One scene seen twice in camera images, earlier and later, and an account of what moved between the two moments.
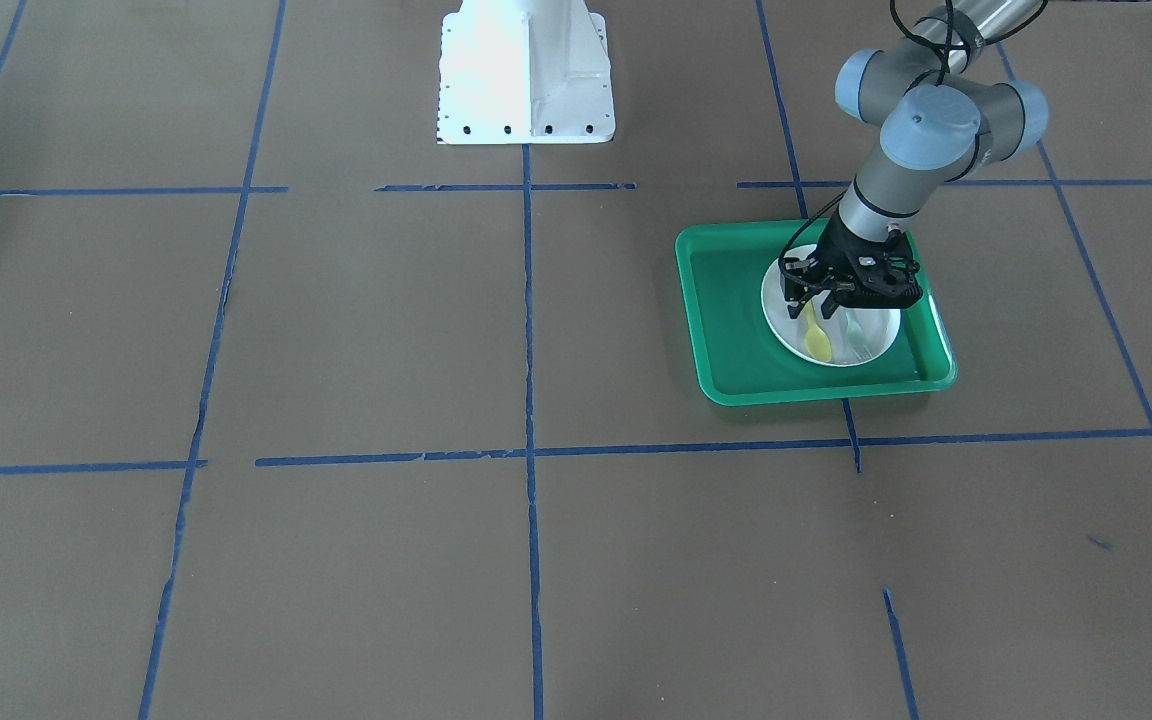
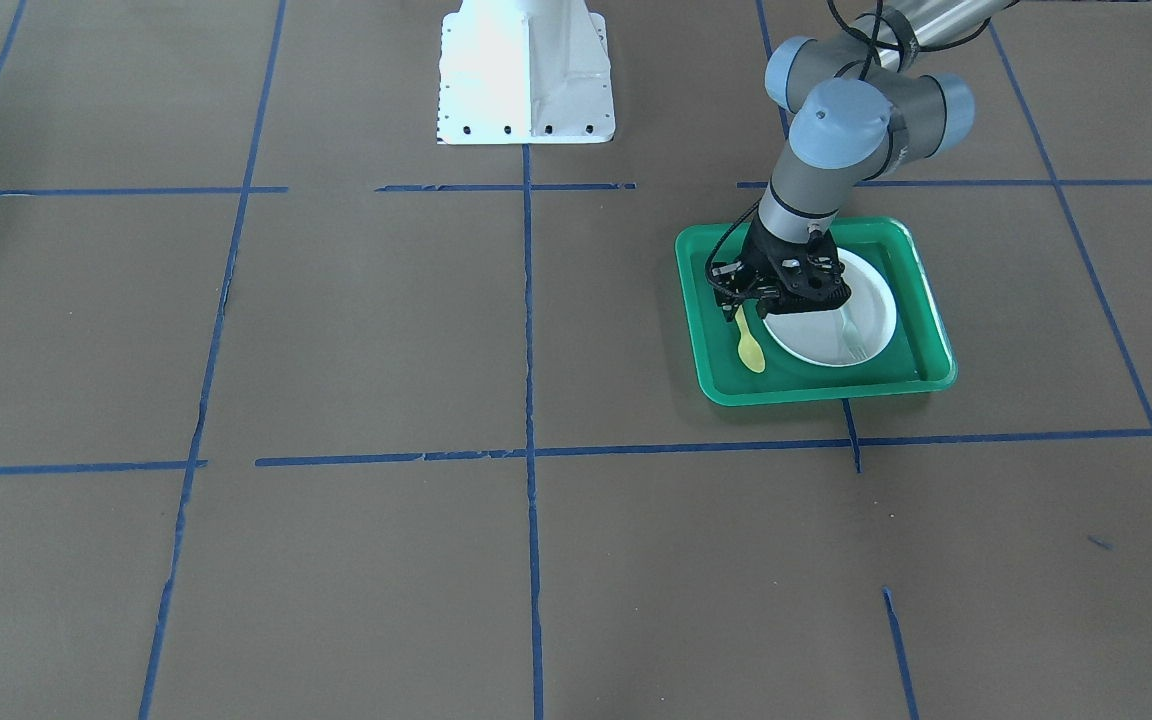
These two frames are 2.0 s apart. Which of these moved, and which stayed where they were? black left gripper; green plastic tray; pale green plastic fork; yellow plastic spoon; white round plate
Moved: yellow plastic spoon; black left gripper
Stayed: white round plate; pale green plastic fork; green plastic tray
